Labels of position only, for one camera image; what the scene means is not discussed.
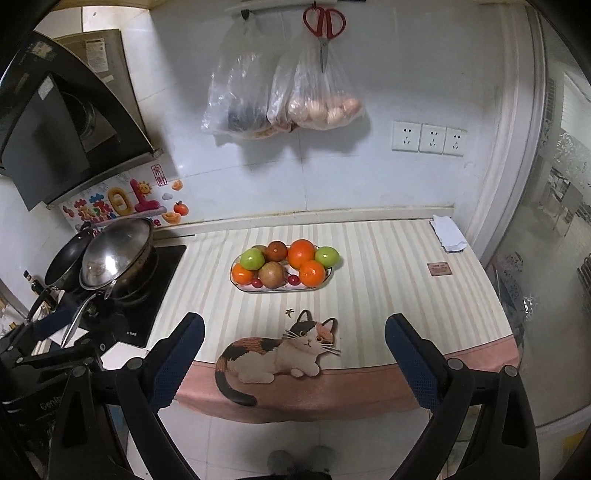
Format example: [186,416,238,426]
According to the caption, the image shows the dark orange tangerine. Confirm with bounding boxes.
[264,241,288,262]

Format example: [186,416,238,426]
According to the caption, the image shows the black frying pan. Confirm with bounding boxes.
[25,221,95,323]

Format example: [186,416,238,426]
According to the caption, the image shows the white folded cloth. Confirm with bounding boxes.
[431,215,468,253]

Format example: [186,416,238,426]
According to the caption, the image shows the orange tangerine front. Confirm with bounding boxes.
[298,260,327,288]

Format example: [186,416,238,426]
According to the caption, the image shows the black range hood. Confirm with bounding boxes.
[1,32,155,209]

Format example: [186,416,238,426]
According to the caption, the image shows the plastic bag dark contents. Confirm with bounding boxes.
[201,15,281,140]

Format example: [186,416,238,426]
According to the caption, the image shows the brown mat label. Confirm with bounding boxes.
[427,262,453,277]

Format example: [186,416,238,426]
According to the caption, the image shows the green apple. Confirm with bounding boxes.
[315,246,341,269]
[239,247,266,271]

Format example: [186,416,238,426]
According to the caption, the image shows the colourful wall sticker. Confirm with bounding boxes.
[59,159,202,230]

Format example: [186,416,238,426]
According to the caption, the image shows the large orange fruit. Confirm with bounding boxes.
[287,239,315,270]

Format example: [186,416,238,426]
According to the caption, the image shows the red handled scissors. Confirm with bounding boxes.
[303,4,346,72]

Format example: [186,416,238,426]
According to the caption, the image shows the striped cat table mat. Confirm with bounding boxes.
[150,220,520,423]

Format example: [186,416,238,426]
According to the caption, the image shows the black induction stove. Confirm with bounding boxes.
[75,245,186,348]

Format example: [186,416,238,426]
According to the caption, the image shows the white fruit plate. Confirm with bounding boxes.
[229,252,341,293]

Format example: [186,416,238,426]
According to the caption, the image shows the steel wok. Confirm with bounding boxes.
[60,218,155,347]

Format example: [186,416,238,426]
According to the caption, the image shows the small orange tangerine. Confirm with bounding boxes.
[231,263,254,285]

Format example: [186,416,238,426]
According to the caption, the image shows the white wall socket strip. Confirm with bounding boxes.
[391,121,468,157]

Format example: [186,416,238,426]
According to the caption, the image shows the brown kiwi fruit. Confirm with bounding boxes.
[257,261,287,289]

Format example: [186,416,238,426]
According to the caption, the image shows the plastic bag of eggs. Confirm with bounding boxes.
[266,33,365,132]

